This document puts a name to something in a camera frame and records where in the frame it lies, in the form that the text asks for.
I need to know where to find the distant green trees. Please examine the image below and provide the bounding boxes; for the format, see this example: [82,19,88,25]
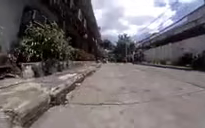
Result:
[99,33,138,64]

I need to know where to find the grey concrete road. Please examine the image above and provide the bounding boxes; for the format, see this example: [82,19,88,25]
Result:
[29,62,205,128]

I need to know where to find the dark tall building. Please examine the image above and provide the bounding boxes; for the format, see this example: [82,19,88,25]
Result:
[0,0,103,62]

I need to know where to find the leafy green bush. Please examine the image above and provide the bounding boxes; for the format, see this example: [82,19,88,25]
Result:
[13,20,75,65]

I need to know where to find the raised concrete pavement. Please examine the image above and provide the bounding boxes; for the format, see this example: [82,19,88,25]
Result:
[0,62,102,128]

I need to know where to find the long pale wall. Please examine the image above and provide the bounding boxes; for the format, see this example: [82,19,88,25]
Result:
[136,12,205,66]

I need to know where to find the overhead wires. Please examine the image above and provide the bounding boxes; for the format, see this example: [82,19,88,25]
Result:
[135,0,205,45]

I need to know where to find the bushes by pale wall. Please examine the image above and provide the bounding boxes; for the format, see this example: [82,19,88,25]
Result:
[151,49,205,72]

